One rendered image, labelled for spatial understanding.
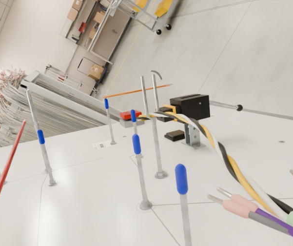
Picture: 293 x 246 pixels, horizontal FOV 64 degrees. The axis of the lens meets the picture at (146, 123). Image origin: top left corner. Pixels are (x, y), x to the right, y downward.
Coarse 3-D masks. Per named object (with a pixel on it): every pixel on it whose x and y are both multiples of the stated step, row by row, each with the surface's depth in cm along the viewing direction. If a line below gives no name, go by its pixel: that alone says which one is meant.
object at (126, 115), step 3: (126, 111) 67; (129, 111) 66; (135, 111) 65; (138, 111) 64; (120, 114) 65; (123, 114) 63; (126, 114) 62; (129, 114) 62; (138, 114) 63; (141, 114) 63; (123, 117) 63; (126, 117) 62; (129, 117) 62; (129, 120) 63
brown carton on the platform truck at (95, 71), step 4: (96, 64) 739; (92, 68) 735; (96, 68) 739; (100, 68) 744; (88, 72) 780; (92, 72) 735; (96, 72) 739; (100, 72) 745; (88, 76) 779; (92, 76) 752; (96, 76) 741; (100, 76) 747; (96, 80) 789
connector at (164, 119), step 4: (172, 104) 42; (160, 108) 40; (164, 108) 40; (168, 108) 39; (172, 108) 39; (176, 108) 39; (176, 112) 39; (180, 112) 40; (160, 120) 40; (164, 120) 39; (168, 120) 39; (172, 120) 39
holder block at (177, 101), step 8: (184, 96) 43; (192, 96) 42; (200, 96) 40; (208, 96) 40; (176, 104) 40; (184, 104) 39; (192, 104) 39; (200, 104) 40; (208, 104) 41; (184, 112) 39; (192, 112) 40; (200, 112) 40; (208, 112) 41
